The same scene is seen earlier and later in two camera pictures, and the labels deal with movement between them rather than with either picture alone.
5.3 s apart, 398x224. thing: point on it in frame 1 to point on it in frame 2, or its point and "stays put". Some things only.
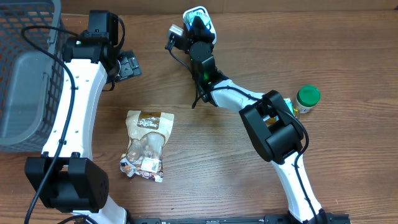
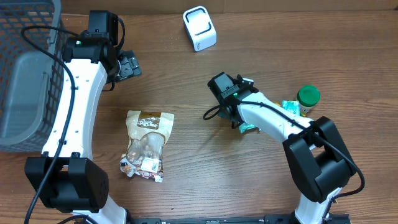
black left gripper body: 128,67 stays put
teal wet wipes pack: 189,15 to 247,126
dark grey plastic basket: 32,83 stays put
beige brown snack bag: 148,134 stays put
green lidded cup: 307,97 stays put
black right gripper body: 198,34 to 223,115
